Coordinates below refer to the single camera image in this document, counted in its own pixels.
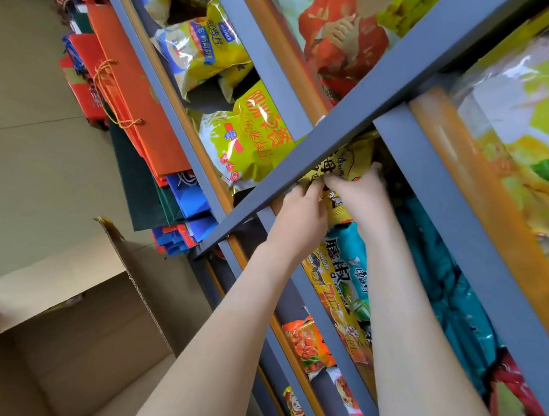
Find dark green gift bag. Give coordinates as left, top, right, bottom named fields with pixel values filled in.
left=105, top=98, right=185, bottom=234

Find large orange gift bag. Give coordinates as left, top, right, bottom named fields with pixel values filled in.
left=85, top=0, right=194, bottom=194

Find red figure print bag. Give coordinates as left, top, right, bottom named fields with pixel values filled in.
left=257, top=0, right=505, bottom=114

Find person's left forearm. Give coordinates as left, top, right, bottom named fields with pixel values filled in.
left=84, top=239, right=322, bottom=416

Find orange snack packets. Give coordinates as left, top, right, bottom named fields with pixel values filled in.
left=281, top=314, right=338, bottom=383

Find pink snack packet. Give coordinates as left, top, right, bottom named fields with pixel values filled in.
left=326, top=364, right=373, bottom=416

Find stack of red packets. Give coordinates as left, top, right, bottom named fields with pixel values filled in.
left=483, top=346, right=547, bottom=416

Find person's left hand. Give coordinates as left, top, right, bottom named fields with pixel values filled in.
left=259, top=176, right=335, bottom=270

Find person's right hand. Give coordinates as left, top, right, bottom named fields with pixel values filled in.
left=323, top=161, right=401, bottom=249

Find row of yellow snack bags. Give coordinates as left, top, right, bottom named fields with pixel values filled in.
left=442, top=0, right=549, bottom=341

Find bunch of small gift bags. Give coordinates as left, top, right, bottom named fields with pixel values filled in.
left=151, top=221, right=200, bottom=259

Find row of blue gift bags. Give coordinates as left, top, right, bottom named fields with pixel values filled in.
left=165, top=168, right=221, bottom=246

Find lime green snack bags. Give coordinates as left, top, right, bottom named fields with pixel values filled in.
left=193, top=77, right=310, bottom=196

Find grey metal shelf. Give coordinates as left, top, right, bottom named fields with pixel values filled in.
left=105, top=0, right=549, bottom=416

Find person's right forearm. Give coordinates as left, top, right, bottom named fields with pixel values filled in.
left=357, top=213, right=493, bottom=416

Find cardboard box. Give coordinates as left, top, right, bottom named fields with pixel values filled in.
left=0, top=205, right=224, bottom=416

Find teal noodle packets row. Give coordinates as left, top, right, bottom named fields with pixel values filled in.
left=321, top=188, right=508, bottom=414

